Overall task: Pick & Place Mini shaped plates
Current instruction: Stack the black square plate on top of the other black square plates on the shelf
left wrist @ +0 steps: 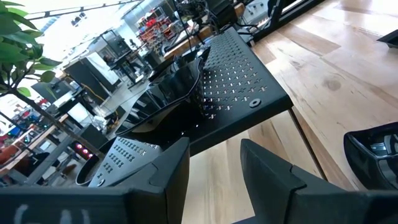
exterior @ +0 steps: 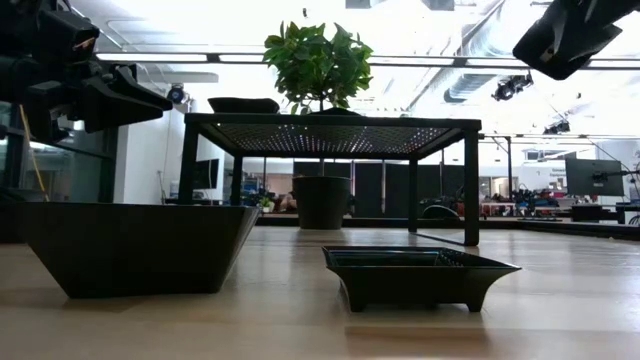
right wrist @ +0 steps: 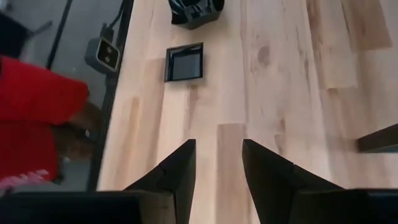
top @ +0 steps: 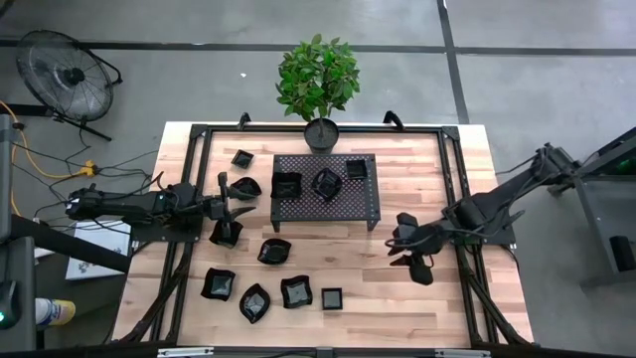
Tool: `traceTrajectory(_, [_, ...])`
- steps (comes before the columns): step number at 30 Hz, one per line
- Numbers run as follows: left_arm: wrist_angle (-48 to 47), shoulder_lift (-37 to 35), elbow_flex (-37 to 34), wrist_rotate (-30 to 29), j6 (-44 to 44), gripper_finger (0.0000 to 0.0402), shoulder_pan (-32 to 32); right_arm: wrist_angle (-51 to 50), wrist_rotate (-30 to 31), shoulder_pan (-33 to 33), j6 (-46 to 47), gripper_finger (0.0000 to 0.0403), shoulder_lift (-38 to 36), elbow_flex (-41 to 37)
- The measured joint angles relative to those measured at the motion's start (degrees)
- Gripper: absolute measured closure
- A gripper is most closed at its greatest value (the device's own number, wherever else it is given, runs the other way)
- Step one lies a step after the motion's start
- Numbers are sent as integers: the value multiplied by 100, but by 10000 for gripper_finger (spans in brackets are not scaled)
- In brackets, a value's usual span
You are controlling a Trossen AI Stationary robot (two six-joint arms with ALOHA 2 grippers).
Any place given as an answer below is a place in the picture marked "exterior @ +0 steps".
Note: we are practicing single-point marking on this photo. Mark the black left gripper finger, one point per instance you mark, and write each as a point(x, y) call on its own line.
point(115, 112)
point(137, 87)

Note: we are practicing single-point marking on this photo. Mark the deep square black plate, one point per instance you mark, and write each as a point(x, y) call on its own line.
point(243, 105)

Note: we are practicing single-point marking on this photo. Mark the small square black plate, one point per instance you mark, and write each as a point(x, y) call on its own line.
point(420, 280)

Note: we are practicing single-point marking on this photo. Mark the long ceiling light bar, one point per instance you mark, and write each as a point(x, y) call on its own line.
point(150, 57)

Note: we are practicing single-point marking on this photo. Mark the black computer monitor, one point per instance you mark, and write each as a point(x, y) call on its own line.
point(595, 177)
point(206, 173)

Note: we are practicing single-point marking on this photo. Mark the green potted plant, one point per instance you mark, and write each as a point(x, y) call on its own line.
point(320, 65)

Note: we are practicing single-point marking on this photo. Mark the person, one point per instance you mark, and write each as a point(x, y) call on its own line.
point(287, 200)

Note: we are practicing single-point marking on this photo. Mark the black perforated metal rack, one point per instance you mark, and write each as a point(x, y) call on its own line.
point(325, 122)

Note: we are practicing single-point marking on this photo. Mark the black chair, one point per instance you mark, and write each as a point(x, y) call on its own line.
point(440, 212)

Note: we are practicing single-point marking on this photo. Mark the black partition panels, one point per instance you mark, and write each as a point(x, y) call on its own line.
point(370, 190)

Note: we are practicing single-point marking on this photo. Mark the black ceiling camera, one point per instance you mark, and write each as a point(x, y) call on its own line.
point(175, 94)

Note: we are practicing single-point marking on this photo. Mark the grey ceiling air duct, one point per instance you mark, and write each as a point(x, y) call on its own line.
point(467, 85)

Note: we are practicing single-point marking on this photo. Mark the black aluminium table frame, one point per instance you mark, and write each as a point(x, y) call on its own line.
point(575, 227)

